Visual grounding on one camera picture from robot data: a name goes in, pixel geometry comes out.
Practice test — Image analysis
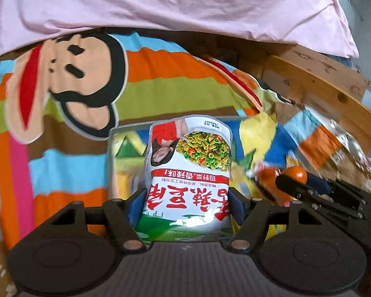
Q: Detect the metal tray with dinosaur cloth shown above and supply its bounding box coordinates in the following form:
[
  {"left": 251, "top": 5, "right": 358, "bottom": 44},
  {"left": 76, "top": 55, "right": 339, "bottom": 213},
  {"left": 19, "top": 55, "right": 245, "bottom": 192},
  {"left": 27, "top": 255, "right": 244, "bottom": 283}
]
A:
[{"left": 108, "top": 113, "right": 301, "bottom": 198}]

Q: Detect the yellow snack pack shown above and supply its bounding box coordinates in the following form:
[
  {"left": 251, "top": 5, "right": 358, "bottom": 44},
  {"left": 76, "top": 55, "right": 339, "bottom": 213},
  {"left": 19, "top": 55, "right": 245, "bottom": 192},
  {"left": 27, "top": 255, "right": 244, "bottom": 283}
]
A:
[{"left": 230, "top": 162, "right": 287, "bottom": 240}]

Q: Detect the pink bed sheet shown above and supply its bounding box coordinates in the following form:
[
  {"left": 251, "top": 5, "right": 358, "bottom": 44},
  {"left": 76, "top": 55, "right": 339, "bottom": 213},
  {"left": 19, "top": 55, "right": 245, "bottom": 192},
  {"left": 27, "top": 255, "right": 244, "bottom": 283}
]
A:
[{"left": 0, "top": 0, "right": 359, "bottom": 58}]

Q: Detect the wooden cabinet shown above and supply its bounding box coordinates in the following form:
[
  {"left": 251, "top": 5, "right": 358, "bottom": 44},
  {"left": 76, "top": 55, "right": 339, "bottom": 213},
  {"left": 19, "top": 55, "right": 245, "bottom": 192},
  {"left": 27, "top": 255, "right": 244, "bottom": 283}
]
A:
[{"left": 263, "top": 43, "right": 371, "bottom": 107}]

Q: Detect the brown monkey print blanket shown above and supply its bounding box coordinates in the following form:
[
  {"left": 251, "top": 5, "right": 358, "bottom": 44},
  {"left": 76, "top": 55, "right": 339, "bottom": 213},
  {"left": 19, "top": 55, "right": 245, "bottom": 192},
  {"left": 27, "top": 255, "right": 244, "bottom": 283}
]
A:
[{"left": 0, "top": 27, "right": 371, "bottom": 297}]

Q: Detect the small orange mandarin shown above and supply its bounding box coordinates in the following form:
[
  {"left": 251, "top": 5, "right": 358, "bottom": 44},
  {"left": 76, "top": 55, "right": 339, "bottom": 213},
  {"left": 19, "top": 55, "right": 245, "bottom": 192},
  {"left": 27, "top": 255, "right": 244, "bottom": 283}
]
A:
[{"left": 282, "top": 166, "right": 308, "bottom": 184}]

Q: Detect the orange chicken foot pack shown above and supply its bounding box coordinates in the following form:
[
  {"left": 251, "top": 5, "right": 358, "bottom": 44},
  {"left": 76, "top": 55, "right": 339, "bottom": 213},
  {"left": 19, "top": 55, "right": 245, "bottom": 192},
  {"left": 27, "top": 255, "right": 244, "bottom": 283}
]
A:
[{"left": 256, "top": 168, "right": 293, "bottom": 207}]

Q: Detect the white green vegetable snack bag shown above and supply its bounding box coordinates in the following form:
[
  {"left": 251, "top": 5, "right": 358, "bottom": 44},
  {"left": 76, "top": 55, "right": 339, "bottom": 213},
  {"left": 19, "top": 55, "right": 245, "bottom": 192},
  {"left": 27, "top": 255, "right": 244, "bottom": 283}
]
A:
[{"left": 136, "top": 115, "right": 232, "bottom": 244}]

